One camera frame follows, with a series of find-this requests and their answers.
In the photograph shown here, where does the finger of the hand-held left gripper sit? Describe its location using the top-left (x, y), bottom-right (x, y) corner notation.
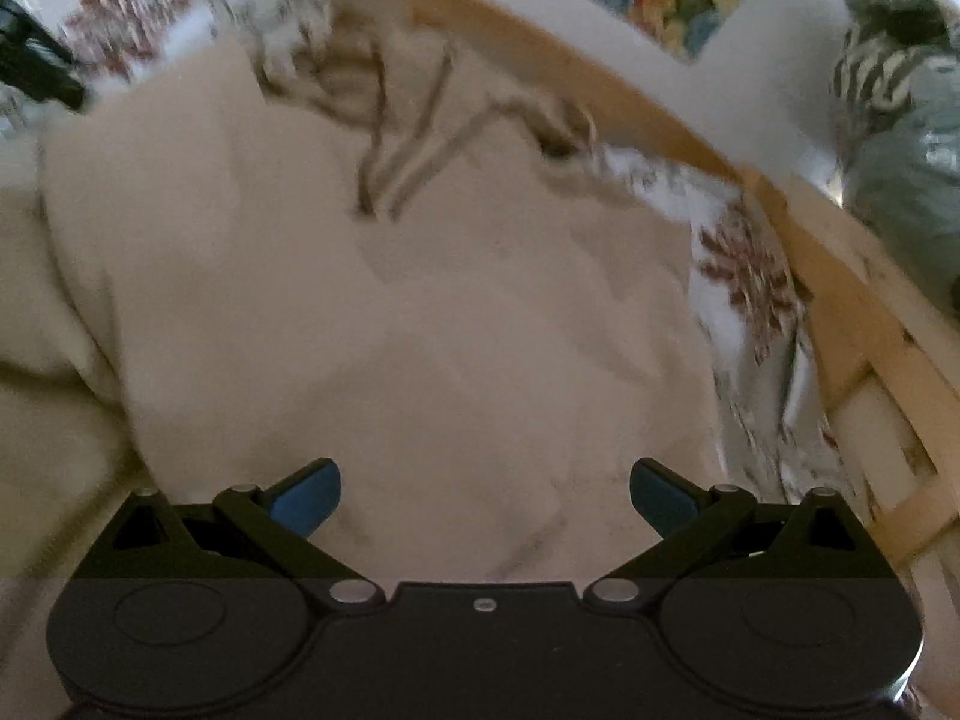
top-left (0, 0), bottom-right (86, 110)

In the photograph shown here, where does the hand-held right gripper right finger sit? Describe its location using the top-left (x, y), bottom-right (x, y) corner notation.
top-left (582, 457), bottom-right (865, 614)

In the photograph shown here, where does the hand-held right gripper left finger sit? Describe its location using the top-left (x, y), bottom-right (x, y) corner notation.
top-left (111, 457), bottom-right (388, 614)

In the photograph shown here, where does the beige pillow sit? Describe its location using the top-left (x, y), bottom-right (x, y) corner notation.
top-left (0, 37), bottom-right (725, 720)

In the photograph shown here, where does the floral patterned bedsheet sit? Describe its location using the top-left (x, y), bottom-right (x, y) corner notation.
top-left (0, 0), bottom-right (912, 548)

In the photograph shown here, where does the grey-green plastic bag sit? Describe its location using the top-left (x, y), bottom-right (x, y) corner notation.
top-left (846, 52), bottom-right (960, 308)

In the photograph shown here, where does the zebra striped cloth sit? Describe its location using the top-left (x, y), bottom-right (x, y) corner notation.
top-left (828, 0), bottom-right (947, 125)

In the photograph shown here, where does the wooden bed frame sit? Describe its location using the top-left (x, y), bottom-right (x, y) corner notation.
top-left (172, 0), bottom-right (947, 572)

